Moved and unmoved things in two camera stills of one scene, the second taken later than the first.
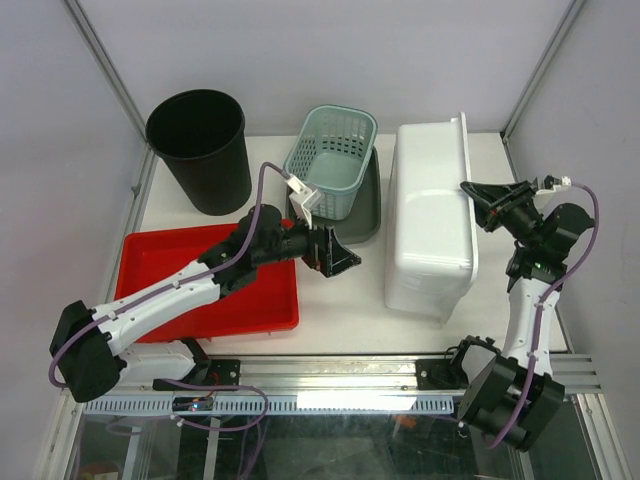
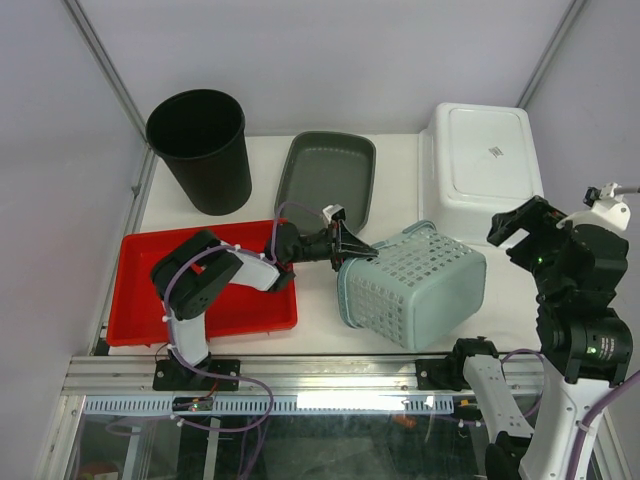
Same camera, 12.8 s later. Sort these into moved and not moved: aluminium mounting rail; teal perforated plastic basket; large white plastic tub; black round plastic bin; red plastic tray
Moved: large white plastic tub; teal perforated plastic basket
Not moved: black round plastic bin; aluminium mounting rail; red plastic tray
